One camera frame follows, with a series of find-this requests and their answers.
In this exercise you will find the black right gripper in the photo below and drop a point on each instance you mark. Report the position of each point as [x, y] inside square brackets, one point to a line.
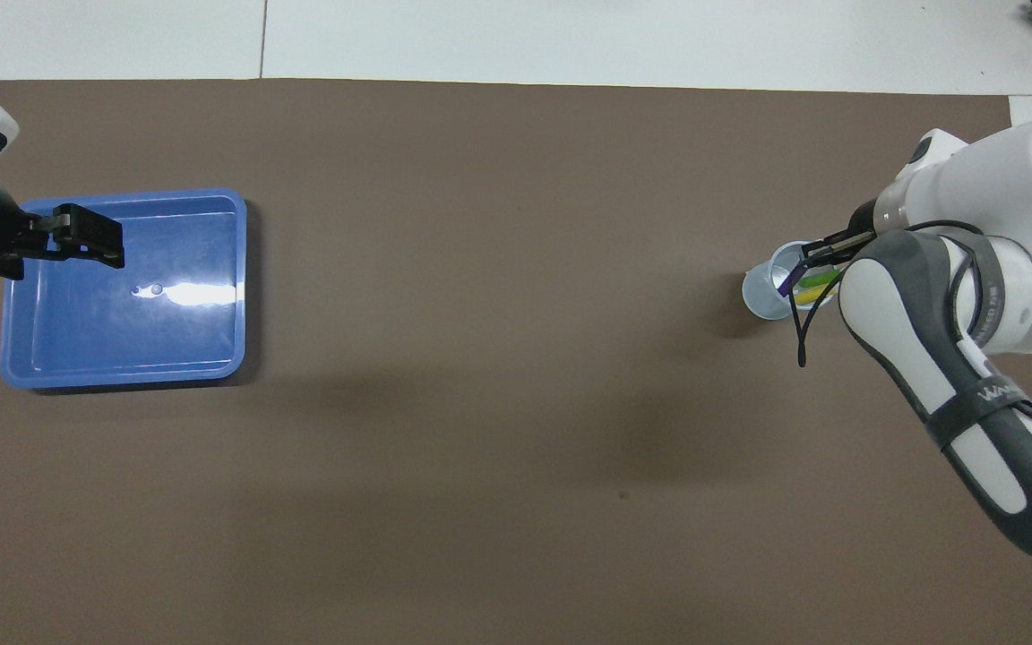
[864, 218]

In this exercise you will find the green pen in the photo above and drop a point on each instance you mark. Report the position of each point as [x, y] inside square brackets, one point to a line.
[816, 279]

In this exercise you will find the yellow pen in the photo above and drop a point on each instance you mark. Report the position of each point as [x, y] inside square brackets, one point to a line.
[813, 294]

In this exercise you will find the purple pen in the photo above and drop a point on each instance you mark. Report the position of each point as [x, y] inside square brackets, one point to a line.
[790, 278]

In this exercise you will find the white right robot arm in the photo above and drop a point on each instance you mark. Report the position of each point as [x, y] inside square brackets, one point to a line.
[1009, 224]

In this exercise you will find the blue plastic tray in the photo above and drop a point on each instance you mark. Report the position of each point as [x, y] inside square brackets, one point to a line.
[122, 322]

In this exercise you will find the translucent pale blue cup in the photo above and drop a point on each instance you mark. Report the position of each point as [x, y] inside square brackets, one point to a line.
[760, 296]

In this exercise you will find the brown table mat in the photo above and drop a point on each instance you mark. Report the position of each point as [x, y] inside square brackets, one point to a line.
[498, 358]

